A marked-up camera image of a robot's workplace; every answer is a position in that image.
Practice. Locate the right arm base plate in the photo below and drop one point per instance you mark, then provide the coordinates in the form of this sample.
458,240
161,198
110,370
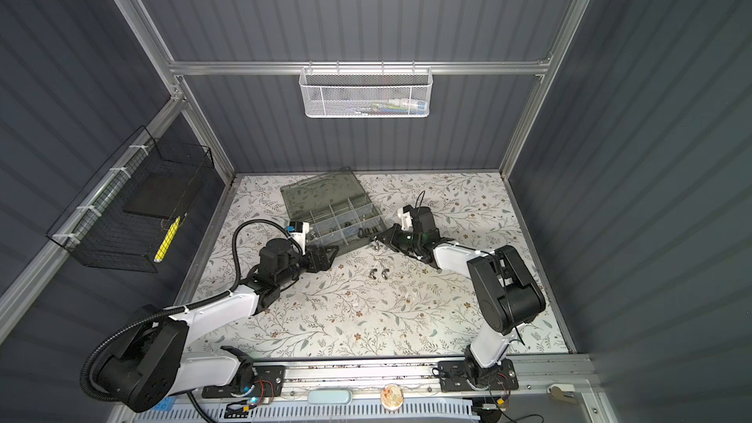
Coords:
463,376

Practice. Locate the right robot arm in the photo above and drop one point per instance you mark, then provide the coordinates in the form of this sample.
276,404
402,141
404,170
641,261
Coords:
506,291

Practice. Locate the black wire basket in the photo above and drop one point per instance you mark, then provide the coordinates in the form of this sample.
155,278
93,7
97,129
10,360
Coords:
122,222

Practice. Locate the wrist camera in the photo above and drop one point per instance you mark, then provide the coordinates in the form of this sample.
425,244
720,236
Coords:
405,218
298,231

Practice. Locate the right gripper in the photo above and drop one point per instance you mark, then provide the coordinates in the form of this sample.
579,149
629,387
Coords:
397,236

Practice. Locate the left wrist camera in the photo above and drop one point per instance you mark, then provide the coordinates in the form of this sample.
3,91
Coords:
298,231

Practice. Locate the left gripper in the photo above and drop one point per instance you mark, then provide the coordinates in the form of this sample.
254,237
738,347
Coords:
313,258

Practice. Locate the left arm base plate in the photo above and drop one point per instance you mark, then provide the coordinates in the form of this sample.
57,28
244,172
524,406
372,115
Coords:
265,381

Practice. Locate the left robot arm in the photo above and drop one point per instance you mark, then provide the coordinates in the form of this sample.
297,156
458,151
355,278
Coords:
151,359

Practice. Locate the grey compartment organizer box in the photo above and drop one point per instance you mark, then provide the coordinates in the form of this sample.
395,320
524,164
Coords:
336,205

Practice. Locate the white wire mesh basket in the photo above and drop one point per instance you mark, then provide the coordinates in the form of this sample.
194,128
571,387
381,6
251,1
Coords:
381,94

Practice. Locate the floral table mat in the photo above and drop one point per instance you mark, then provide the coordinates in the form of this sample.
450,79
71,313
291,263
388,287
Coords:
418,311

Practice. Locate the black hex bolt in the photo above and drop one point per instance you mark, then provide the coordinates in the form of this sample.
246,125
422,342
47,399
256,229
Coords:
367,232

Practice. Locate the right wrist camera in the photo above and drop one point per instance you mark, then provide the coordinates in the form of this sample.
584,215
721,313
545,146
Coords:
405,218

